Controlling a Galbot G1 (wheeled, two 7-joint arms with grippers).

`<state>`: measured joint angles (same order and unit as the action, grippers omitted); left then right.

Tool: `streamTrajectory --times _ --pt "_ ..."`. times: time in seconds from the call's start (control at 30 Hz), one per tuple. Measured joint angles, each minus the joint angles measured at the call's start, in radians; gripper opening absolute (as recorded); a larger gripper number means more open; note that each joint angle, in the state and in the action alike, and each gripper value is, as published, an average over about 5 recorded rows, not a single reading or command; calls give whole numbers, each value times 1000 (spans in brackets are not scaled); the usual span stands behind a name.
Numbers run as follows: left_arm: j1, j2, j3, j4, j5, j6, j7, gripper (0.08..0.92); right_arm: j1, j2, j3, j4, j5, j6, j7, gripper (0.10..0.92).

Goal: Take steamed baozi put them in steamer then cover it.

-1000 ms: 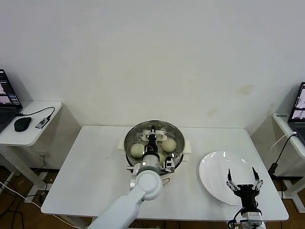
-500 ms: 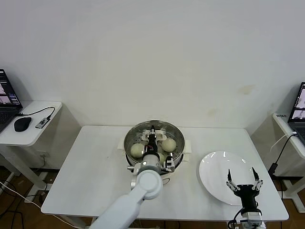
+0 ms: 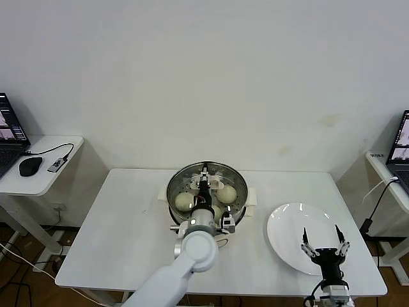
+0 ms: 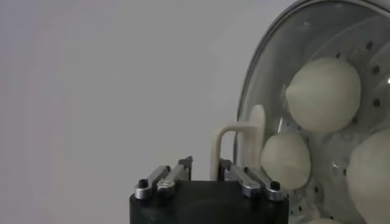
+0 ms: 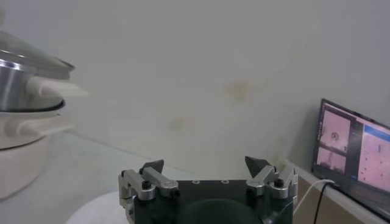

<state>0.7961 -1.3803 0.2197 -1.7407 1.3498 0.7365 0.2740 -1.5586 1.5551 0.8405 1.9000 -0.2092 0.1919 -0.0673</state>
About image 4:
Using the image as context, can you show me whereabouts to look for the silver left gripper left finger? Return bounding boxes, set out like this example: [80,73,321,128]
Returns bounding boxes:
[133,155,193,200]

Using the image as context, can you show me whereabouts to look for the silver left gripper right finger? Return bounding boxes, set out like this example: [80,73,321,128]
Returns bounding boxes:
[218,158,284,202]

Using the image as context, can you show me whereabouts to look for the glass lid with cream handle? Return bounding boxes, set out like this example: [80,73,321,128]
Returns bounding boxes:
[210,0,390,224]

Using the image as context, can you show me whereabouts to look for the stainless steel steamer basket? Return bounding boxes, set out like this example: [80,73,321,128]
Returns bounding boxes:
[274,12,390,224]

